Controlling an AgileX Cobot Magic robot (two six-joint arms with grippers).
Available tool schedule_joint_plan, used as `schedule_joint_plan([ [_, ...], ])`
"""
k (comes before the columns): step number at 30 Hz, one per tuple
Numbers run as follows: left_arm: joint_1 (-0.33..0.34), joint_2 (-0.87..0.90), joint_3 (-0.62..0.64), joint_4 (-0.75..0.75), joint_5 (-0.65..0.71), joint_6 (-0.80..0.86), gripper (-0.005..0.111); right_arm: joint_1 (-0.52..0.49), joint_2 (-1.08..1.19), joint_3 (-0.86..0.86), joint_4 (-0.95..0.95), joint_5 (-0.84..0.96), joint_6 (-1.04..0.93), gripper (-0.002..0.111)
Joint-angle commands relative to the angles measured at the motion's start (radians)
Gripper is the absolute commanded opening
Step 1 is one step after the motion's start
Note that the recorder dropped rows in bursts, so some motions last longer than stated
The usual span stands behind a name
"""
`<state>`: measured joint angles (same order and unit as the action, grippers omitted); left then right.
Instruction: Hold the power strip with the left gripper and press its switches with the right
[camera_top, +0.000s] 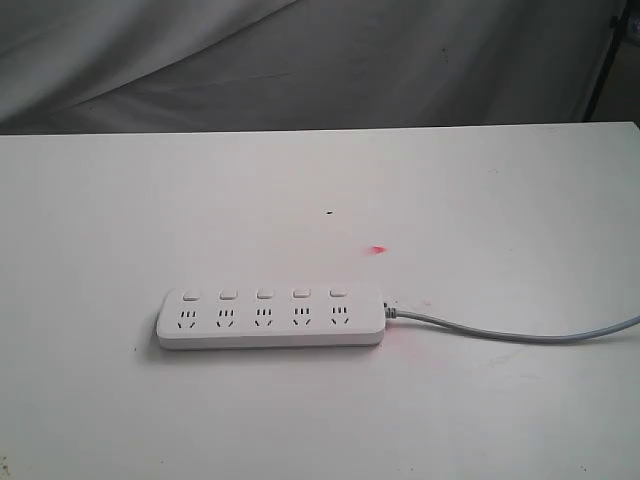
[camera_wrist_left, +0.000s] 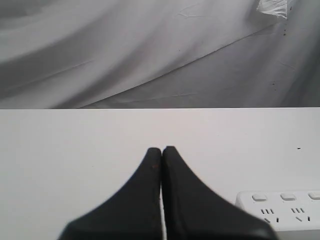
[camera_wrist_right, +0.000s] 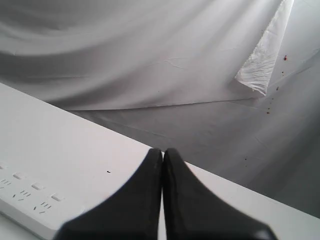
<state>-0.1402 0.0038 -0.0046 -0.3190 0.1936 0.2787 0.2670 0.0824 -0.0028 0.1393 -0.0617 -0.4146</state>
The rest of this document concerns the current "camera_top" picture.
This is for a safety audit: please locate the black stand pole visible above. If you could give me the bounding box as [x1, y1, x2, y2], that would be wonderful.
[581, 0, 634, 123]

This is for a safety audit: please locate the white five-outlet power strip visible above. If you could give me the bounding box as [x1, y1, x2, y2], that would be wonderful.
[156, 283, 386, 350]

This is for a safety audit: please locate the grey power cable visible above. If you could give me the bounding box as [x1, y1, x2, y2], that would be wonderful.
[381, 295, 640, 344]

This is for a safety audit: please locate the grey backdrop cloth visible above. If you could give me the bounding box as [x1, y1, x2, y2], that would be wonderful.
[1, 1, 628, 134]

